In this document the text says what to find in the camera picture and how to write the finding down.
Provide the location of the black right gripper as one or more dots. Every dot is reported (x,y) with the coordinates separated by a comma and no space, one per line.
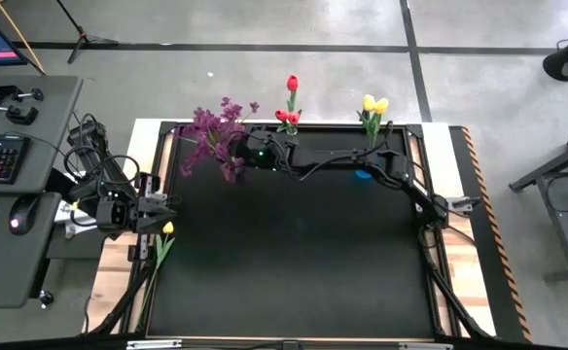
(264,150)

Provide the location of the black tripod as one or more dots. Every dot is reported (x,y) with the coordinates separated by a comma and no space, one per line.
(82,39)

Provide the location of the blue glass vase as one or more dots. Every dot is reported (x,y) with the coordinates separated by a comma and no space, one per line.
(363,174)

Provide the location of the black computer mouse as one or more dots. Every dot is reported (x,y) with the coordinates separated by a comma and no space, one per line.
(24,214)

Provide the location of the grey metal table frame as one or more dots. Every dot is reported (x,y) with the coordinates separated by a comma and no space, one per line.
(556,170)

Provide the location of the black aluminium table frame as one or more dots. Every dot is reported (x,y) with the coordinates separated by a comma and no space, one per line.
(401,127)

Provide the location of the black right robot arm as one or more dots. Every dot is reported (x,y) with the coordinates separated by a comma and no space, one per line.
(323,158)

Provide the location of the grey desk surface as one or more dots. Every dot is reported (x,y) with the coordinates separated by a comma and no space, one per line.
(46,121)
(2,272)

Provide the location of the black ramp with hazard stripes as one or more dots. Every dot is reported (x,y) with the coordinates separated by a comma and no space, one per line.
(500,291)

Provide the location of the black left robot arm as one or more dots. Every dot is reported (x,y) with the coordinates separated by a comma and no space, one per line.
(106,170)

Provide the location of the clear glass vase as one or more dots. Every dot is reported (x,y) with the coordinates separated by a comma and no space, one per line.
(292,130)

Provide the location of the small dark centre bracket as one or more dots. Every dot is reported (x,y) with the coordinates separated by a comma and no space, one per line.
(290,345)

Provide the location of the black table mat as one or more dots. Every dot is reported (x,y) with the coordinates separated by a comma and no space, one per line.
(289,272)

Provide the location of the wooden stick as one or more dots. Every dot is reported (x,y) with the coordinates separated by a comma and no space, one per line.
(19,34)

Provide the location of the black diagonal frame strut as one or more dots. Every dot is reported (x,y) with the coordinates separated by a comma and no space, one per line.
(451,301)
(118,306)

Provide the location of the black screw clamp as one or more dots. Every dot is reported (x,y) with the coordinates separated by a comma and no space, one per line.
(7,91)
(19,115)

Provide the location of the black desk knob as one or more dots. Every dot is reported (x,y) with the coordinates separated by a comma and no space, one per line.
(46,298)

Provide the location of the yellow tulip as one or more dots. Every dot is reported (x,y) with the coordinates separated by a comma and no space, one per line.
(381,105)
(167,227)
(369,102)

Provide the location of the silver metal bracket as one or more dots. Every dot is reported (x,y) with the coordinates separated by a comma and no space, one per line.
(153,344)
(425,346)

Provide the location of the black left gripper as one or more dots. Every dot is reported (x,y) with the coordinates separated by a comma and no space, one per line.
(123,216)

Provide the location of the white papers pile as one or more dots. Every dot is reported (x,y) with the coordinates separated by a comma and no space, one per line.
(67,220)

